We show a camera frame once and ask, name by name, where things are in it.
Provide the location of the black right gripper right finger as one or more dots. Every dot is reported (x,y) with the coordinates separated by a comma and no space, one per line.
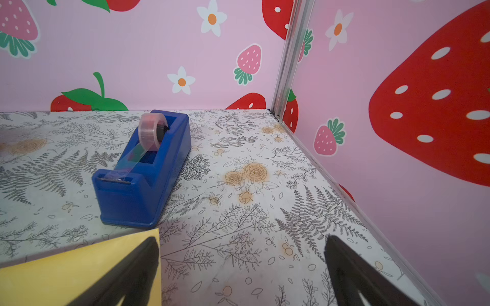
(353,279)

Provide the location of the clear tape roll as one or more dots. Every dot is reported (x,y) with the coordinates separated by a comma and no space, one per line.
(151,130)

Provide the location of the yellow orange wrapping paper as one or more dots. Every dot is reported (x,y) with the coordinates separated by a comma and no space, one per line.
(61,278)

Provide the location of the blue tape dispenser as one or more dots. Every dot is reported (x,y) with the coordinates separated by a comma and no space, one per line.
(141,202)

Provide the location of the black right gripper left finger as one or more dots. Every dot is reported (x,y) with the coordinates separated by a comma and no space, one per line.
(129,282)

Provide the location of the right aluminium corner post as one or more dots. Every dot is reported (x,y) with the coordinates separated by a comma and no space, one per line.
(299,20)

